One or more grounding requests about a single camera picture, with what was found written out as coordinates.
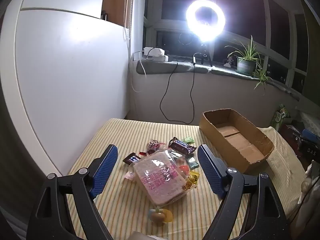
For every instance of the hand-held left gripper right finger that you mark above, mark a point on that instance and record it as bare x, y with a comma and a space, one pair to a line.
208, 170

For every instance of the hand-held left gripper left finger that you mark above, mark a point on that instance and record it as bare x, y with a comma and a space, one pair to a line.
105, 170

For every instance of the dark chocolate bar white label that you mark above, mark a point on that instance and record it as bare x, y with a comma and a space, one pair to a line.
132, 158

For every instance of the cardboard box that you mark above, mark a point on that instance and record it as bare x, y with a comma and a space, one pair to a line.
240, 140

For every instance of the bread packet with pink print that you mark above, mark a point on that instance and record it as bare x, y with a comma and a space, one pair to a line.
160, 175

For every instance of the yellow snack packet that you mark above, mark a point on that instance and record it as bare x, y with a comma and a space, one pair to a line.
193, 178

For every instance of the small dark green packet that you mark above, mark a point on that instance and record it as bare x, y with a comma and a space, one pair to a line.
192, 162

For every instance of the light green candy packet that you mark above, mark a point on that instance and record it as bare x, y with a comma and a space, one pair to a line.
188, 140

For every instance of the brown chocolate bar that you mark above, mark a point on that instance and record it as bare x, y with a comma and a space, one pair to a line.
181, 145

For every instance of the yellow striped tablecloth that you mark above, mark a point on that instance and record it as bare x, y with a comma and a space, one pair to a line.
125, 205

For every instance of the red candy wrapper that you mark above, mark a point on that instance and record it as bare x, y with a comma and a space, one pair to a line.
143, 153

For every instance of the round dark red snack packet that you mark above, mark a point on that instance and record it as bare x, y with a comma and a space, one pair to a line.
153, 145

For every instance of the green printed bag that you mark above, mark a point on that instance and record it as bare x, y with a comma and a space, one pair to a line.
280, 116

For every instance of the dark bag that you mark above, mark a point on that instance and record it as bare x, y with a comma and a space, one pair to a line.
292, 135

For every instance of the white crumpled cloth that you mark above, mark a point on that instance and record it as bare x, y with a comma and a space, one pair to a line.
311, 177

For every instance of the grey stone window sill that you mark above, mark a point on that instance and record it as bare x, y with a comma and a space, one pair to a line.
175, 68

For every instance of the potted spider plant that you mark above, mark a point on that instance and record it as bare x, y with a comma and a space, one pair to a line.
246, 65

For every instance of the small purple plant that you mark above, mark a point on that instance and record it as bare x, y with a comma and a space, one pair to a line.
230, 60

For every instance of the black tripod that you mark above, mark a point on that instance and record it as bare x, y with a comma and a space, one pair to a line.
206, 52

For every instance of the white power box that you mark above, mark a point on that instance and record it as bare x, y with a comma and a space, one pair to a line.
155, 53

